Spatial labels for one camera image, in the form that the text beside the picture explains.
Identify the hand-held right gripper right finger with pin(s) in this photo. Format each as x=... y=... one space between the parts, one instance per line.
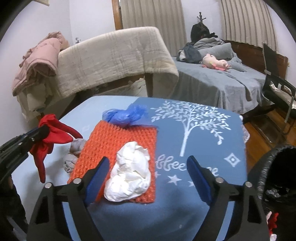
x=200 y=183

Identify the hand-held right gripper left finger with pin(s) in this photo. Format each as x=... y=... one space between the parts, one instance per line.
x=96 y=185

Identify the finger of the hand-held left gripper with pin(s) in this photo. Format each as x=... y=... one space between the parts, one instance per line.
x=16 y=154
x=23 y=140

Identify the white paper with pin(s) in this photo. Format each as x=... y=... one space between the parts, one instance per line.
x=129 y=176

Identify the red cloth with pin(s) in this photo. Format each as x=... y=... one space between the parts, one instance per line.
x=57 y=134

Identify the grey sock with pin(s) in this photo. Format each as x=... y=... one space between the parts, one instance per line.
x=71 y=157

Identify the orange knitted cloth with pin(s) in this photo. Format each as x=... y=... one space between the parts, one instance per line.
x=92 y=148

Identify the blue plastic bag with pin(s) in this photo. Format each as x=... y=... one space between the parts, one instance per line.
x=122 y=117

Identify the black bag-lined trash bin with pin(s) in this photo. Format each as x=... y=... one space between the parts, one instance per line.
x=277 y=162

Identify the shiny red plastic bag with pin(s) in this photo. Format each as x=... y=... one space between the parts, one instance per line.
x=274 y=220

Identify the blue tree-print tablecloth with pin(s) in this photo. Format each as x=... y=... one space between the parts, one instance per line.
x=138 y=220

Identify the grey quilted table cover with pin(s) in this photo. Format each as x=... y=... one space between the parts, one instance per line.
x=245 y=133

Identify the pink jacket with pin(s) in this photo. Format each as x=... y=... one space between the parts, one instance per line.
x=39 y=62

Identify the bed with grey sheet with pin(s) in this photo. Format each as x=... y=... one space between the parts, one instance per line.
x=208 y=81

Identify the beige blanket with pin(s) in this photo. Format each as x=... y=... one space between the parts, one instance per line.
x=111 y=60

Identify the pink plush toy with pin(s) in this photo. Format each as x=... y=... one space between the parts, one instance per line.
x=215 y=62

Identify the silver cushion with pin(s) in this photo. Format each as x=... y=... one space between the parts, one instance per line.
x=284 y=95

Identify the dark clothes pile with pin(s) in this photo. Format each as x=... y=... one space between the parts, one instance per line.
x=192 y=54

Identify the grey duvet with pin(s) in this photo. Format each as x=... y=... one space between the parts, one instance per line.
x=217 y=49

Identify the wooden headboard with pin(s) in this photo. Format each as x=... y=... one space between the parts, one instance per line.
x=254 y=53

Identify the black coat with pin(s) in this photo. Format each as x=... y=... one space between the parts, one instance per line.
x=198 y=32

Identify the dark wooden coat rack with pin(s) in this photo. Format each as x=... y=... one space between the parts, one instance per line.
x=200 y=17

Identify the narrow beige curtain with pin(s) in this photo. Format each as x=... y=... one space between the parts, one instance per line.
x=247 y=20

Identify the wide beige curtain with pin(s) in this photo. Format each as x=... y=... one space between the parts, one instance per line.
x=150 y=14

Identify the framed wall picture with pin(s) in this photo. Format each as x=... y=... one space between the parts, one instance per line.
x=42 y=1

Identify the black metal-frame chair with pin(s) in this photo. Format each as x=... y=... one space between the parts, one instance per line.
x=269 y=58

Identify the wooden window frame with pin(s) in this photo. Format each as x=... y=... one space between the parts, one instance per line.
x=116 y=14

